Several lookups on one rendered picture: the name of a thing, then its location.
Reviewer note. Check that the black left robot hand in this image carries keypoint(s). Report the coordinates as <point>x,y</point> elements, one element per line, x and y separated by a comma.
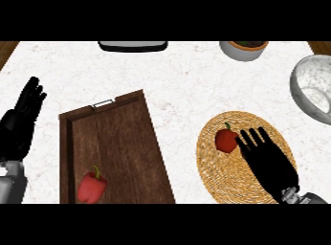
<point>16,127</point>

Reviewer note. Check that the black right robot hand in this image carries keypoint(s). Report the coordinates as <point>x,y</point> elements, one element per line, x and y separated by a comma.
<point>269,162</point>

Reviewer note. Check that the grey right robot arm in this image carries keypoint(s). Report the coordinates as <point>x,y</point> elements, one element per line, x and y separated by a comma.
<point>300,197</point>

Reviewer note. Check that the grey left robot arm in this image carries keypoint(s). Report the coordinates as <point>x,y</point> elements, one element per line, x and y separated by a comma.
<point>3,186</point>

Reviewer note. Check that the woven straw placemat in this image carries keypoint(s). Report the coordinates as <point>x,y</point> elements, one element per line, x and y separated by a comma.
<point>224,172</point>

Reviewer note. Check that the white marble bowl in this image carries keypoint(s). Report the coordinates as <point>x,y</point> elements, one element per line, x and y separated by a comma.
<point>323,92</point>

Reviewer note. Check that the small red vegetable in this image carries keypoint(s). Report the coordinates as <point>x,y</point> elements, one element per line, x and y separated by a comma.
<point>224,139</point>

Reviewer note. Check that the brown wooden cutting board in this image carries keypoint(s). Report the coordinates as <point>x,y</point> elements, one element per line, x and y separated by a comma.
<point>115,153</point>

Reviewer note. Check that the red bell pepper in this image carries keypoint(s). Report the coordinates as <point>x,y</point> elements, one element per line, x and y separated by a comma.
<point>92,189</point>

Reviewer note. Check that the black and grey appliance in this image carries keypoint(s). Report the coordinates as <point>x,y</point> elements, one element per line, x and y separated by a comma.
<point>131,46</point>

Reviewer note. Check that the grey plant pot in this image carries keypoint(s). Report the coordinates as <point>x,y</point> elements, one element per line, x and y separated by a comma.
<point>242,51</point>

